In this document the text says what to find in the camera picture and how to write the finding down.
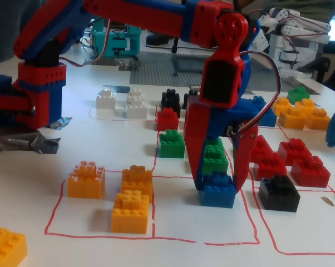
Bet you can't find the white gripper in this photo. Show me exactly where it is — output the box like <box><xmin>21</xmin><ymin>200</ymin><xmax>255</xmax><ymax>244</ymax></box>
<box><xmin>252</xmin><ymin>29</ymin><xmax>270</xmax><ymax>54</ymax></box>

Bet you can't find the red and blue gripper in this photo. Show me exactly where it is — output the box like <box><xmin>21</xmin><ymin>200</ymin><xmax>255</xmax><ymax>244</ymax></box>
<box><xmin>184</xmin><ymin>96</ymin><xmax>268</xmax><ymax>193</ymax></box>

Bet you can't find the blue lego block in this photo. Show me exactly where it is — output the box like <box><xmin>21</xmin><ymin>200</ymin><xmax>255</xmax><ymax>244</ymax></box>
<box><xmin>200</xmin><ymin>171</ymin><xmax>237</xmax><ymax>209</ymax></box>
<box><xmin>252</xmin><ymin>96</ymin><xmax>278</xmax><ymax>127</ymax></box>

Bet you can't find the silver tape under teal arm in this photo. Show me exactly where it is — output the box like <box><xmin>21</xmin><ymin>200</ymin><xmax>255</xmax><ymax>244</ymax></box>
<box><xmin>82</xmin><ymin>55</ymin><xmax>142</xmax><ymax>72</ymax></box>

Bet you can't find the green lego block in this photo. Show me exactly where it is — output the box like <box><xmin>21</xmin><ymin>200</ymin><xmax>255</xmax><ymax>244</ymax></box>
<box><xmin>159</xmin><ymin>129</ymin><xmax>186</xmax><ymax>159</ymax></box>
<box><xmin>286</xmin><ymin>86</ymin><xmax>311</xmax><ymax>105</ymax></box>
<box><xmin>203</xmin><ymin>137</ymin><xmax>229</xmax><ymax>176</ymax></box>

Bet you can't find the orange lego block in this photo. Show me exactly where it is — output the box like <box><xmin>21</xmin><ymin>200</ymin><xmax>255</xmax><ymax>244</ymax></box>
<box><xmin>294</xmin><ymin>98</ymin><xmax>317</xmax><ymax>112</ymax></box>
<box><xmin>67</xmin><ymin>160</ymin><xmax>106</xmax><ymax>200</ymax></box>
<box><xmin>110</xmin><ymin>189</ymin><xmax>151</xmax><ymax>235</ymax></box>
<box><xmin>273</xmin><ymin>96</ymin><xmax>293</xmax><ymax>117</ymax></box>
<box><xmin>120</xmin><ymin>165</ymin><xmax>154</xmax><ymax>197</ymax></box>
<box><xmin>0</xmin><ymin>224</ymin><xmax>28</xmax><ymax>267</ymax></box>
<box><xmin>278</xmin><ymin>107</ymin><xmax>306</xmax><ymax>130</ymax></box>
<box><xmin>304</xmin><ymin>108</ymin><xmax>332</xmax><ymax>131</ymax></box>

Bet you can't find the red lego block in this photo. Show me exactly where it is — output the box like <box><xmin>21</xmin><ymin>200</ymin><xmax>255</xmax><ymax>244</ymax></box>
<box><xmin>249</xmin><ymin>152</ymin><xmax>288</xmax><ymax>181</ymax></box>
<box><xmin>290</xmin><ymin>155</ymin><xmax>331</xmax><ymax>189</ymax></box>
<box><xmin>156</xmin><ymin>107</ymin><xmax>180</xmax><ymax>131</ymax></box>
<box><xmin>278</xmin><ymin>138</ymin><xmax>313</xmax><ymax>167</ymax></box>
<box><xmin>250</xmin><ymin>134</ymin><xmax>274</xmax><ymax>164</ymax></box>

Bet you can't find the black lego block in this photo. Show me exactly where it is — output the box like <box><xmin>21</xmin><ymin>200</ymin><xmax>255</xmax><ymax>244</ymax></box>
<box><xmin>161</xmin><ymin>88</ymin><xmax>182</xmax><ymax>117</ymax></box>
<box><xmin>258</xmin><ymin>174</ymin><xmax>301</xmax><ymax>213</ymax></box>
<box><xmin>183</xmin><ymin>90</ymin><xmax>198</xmax><ymax>111</ymax></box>

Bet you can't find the white lego block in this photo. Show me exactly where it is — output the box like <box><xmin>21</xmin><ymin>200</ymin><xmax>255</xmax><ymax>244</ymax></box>
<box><xmin>126</xmin><ymin>88</ymin><xmax>149</xmax><ymax>120</ymax></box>
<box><xmin>96</xmin><ymin>87</ymin><xmax>117</xmax><ymax>117</ymax></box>

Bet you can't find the seated person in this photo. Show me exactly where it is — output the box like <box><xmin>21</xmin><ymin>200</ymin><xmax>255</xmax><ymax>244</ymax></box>
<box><xmin>263</xmin><ymin>0</ymin><xmax>335</xmax><ymax>24</ymax></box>

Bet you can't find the black pouch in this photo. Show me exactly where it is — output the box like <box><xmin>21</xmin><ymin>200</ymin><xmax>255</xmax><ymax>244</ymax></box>
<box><xmin>145</xmin><ymin>32</ymin><xmax>170</xmax><ymax>47</ymax></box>

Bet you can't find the grey lego baseplate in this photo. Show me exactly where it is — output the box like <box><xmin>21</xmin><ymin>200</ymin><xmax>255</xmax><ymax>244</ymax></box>
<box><xmin>130</xmin><ymin>51</ymin><xmax>321</xmax><ymax>95</ymax></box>

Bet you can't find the small silver tape piece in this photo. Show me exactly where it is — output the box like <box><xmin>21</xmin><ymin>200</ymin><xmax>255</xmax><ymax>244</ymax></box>
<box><xmin>46</xmin><ymin>116</ymin><xmax>73</xmax><ymax>132</ymax></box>

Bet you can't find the red white servo cable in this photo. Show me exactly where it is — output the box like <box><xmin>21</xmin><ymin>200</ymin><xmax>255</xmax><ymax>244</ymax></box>
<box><xmin>231</xmin><ymin>51</ymin><xmax>283</xmax><ymax>137</ymax></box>

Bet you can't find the grey lego brick frame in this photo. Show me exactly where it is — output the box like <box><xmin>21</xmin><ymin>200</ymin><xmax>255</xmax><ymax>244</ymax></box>
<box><xmin>171</xmin><ymin>54</ymin><xmax>208</xmax><ymax>76</ymax></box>

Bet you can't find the crumpled silver duct tape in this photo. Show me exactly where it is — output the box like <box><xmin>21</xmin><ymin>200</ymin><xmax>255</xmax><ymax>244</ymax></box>
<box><xmin>0</xmin><ymin>130</ymin><xmax>62</xmax><ymax>155</ymax></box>

